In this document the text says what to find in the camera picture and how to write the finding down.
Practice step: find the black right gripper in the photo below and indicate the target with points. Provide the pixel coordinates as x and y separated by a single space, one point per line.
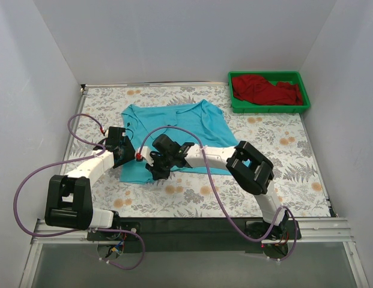
156 164

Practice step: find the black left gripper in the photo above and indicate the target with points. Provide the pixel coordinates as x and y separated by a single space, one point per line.
124 154

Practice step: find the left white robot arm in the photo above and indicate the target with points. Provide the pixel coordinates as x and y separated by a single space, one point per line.
69 197

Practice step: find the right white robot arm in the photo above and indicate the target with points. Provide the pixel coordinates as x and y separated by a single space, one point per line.
250 168

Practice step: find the green plastic bin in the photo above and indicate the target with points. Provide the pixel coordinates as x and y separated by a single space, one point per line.
273 77

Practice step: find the red t shirt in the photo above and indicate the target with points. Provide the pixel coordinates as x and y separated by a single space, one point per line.
258 90

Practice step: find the floral tablecloth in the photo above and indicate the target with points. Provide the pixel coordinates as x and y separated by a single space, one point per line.
280 137

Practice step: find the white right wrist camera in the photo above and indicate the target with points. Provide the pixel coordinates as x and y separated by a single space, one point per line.
143 154

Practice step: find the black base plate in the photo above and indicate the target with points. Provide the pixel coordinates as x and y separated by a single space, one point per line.
194 234

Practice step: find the aluminium front rail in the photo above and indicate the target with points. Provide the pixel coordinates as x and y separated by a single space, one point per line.
312 229

